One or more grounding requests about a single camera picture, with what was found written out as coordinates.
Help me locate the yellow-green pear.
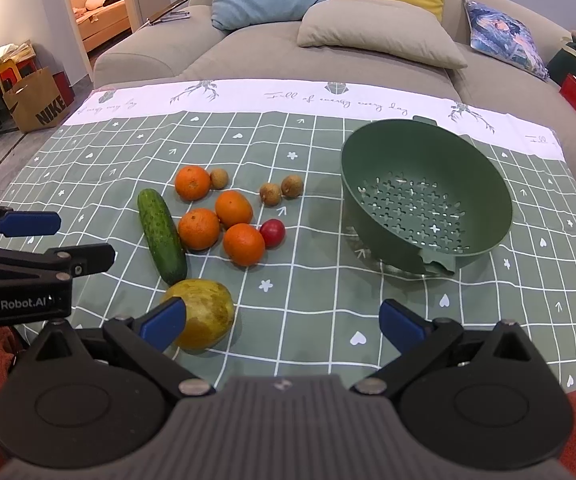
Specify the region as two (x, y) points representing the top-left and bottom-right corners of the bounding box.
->
(163, 278), (235, 352)

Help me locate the green cucumber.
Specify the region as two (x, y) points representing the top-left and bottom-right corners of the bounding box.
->
(137, 188), (188, 286)

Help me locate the orange mandarin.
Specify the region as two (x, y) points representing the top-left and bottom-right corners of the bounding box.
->
(177, 208), (221, 252)
(215, 190), (253, 229)
(223, 223), (265, 266)
(174, 166), (211, 202)

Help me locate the brown longan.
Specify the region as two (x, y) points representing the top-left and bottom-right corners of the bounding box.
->
(210, 168), (229, 190)
(280, 174), (304, 198)
(259, 182), (282, 207)

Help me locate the small red tomato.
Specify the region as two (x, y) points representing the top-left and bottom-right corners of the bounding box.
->
(260, 219), (286, 248)

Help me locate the brown Nike paper bag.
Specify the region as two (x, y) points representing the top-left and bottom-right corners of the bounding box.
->
(3, 68), (73, 133)

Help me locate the green plastic colander bowl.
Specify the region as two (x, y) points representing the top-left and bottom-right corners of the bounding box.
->
(341, 116), (514, 276)

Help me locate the green checked tablecloth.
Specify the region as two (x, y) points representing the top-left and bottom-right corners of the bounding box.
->
(0, 80), (576, 391)

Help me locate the beige fabric sofa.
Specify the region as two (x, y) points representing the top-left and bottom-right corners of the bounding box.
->
(94, 0), (576, 179)

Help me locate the black tablet on armrest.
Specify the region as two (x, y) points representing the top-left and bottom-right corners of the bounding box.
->
(140, 0), (190, 28)

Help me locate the dark green bag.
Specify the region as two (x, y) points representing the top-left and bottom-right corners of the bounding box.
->
(547, 40), (576, 86)

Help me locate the blue printed cushion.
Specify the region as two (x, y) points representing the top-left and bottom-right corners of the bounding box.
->
(463, 0), (550, 80)

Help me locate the beige cushion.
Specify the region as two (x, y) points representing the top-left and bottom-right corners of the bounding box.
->
(297, 0), (467, 70)

